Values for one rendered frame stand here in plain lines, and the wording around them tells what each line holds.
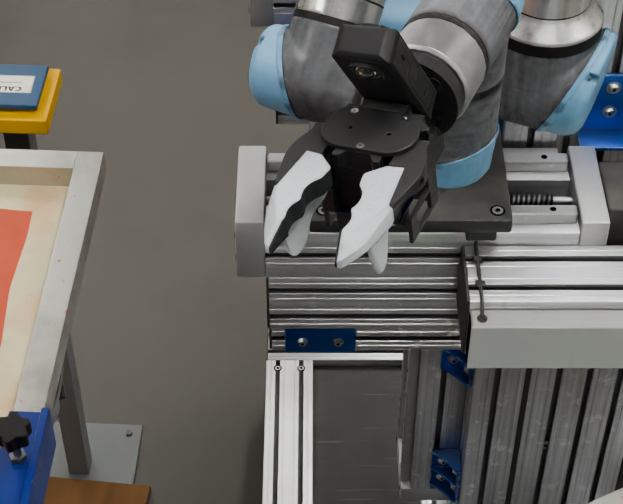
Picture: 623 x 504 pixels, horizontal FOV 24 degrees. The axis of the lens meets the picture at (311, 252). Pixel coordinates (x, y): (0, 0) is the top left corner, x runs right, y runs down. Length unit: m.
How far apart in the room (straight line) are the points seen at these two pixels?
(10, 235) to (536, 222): 0.75
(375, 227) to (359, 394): 1.83
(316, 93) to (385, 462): 1.51
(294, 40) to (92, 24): 2.80
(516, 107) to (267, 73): 0.33
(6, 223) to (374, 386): 0.98
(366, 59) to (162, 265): 2.36
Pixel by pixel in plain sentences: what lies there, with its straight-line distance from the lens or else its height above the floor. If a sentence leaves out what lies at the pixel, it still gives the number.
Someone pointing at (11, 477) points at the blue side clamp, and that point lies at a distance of 1.71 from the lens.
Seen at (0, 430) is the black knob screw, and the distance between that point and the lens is 1.68.
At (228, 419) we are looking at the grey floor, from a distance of 3.02.
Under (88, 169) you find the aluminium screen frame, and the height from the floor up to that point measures 0.99.
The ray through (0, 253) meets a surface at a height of 0.96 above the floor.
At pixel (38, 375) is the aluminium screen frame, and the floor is 0.99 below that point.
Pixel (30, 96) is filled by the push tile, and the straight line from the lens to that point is 2.25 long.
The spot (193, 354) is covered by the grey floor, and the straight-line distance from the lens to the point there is 3.13.
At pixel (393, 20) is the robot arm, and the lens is 1.50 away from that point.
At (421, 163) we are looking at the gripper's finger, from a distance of 1.01.
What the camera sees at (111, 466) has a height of 0.01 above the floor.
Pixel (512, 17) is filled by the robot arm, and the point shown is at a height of 1.66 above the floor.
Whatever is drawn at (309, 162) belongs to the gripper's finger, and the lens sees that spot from 1.02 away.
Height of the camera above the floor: 2.35
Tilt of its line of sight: 45 degrees down
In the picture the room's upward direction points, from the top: straight up
